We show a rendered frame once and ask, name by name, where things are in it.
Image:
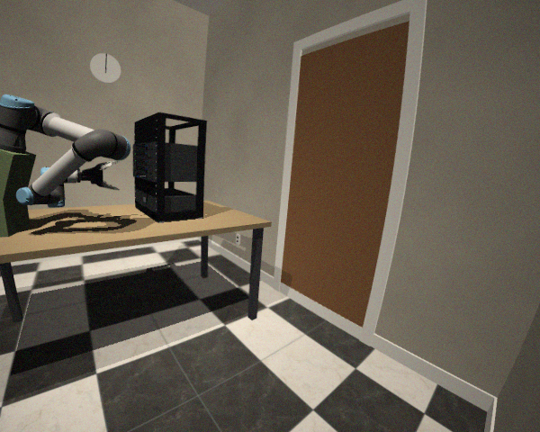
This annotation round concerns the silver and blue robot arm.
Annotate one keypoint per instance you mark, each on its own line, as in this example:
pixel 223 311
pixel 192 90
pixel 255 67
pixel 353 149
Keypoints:
pixel 17 115

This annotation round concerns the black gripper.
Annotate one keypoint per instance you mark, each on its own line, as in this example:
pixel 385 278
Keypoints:
pixel 96 175

